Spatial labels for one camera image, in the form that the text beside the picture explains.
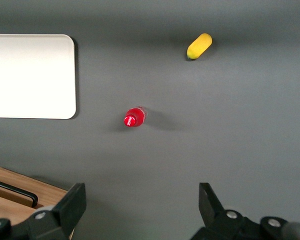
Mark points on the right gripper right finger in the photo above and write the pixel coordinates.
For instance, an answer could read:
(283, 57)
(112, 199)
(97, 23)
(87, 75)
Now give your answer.
(210, 210)

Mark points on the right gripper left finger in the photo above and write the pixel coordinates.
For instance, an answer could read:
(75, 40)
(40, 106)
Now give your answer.
(70, 210)

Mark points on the red coke bottle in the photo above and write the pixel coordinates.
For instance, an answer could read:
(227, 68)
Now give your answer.
(136, 117)

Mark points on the beige rectangular tray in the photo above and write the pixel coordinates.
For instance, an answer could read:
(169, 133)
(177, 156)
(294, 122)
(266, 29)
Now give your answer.
(32, 75)

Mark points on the wooden drawer with notch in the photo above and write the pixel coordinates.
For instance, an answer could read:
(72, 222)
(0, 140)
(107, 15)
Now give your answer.
(15, 176)

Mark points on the wooden drawer cabinet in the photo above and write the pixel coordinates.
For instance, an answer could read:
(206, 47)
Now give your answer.
(5, 215)

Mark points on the yellow toy lemon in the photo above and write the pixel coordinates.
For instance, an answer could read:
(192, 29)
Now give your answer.
(198, 46)

